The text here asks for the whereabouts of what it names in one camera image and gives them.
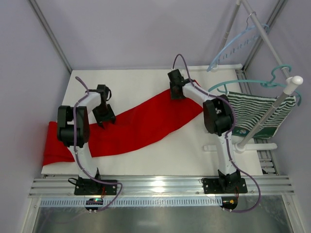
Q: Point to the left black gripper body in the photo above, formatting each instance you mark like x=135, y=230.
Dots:
x=104, y=116

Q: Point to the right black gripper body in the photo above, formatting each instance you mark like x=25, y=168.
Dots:
x=177, y=91

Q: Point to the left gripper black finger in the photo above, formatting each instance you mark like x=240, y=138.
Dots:
x=100, y=119
x=111, y=116

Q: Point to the red trousers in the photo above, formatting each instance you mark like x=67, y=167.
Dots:
x=142, y=125

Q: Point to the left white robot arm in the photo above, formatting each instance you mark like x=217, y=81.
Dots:
x=73, y=130

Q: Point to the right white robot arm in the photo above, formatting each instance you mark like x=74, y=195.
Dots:
x=218, y=120

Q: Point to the teal hanger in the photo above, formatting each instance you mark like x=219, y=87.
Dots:
x=222, y=87

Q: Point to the green white striped garment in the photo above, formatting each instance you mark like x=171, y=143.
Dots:
x=250, y=109

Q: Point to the white clothes rack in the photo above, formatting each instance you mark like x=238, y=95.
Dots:
x=207, y=21

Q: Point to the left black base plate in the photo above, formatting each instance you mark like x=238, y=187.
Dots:
x=84, y=187

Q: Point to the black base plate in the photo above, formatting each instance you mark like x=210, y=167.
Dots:
x=84, y=187
x=214, y=186

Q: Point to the slotted cable duct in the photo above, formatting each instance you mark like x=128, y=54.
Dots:
x=132, y=202

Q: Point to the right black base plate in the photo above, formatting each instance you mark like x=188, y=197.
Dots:
x=214, y=186

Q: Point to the aluminium mounting rail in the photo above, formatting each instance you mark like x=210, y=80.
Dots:
x=58, y=185

